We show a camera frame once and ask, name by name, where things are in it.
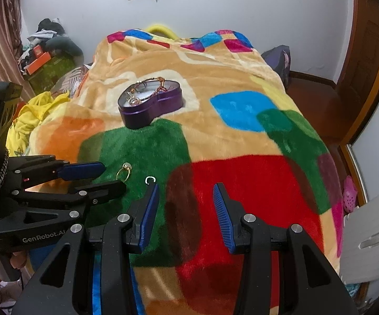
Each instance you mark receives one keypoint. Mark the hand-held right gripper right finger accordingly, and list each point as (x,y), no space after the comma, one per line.
(223,220)

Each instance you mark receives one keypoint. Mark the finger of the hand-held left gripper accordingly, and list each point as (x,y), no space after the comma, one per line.
(104,188)
(81,170)

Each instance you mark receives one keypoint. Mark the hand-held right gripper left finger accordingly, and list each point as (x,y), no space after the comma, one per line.
(148,218)

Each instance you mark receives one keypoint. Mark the gold hoop with bead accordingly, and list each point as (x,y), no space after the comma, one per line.
(124,172)

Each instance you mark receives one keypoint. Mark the purple heart-shaped tin box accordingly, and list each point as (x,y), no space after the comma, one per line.
(150,105)

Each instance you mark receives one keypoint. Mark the person's left hand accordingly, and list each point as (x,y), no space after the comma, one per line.
(18,260)

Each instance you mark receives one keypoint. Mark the yellow cartoon blanket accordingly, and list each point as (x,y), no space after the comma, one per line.
(28,118)

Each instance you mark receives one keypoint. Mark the colourful patchwork fleece blanket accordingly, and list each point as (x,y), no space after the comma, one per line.
(209,137)

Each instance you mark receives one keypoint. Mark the striped quilt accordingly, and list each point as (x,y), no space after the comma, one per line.
(71,80)

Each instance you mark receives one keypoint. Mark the green patterned cloth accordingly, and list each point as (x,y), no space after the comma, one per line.
(48,72)

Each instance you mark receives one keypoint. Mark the orange box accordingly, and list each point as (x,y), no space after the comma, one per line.
(38,63)

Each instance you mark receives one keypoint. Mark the pink slipper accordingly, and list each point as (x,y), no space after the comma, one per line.
(349,194)

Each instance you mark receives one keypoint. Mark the pile of clothes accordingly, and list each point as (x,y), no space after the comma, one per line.
(51,37)

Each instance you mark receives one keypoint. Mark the white plastic stool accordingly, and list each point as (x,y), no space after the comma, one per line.
(369,236)

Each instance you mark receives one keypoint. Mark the yellow pillow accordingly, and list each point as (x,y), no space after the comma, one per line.
(161,29)

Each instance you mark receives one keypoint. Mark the dark bag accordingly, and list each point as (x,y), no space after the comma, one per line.
(279,60)

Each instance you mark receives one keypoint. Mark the brown wooden door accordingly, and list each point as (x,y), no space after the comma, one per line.
(366,65)

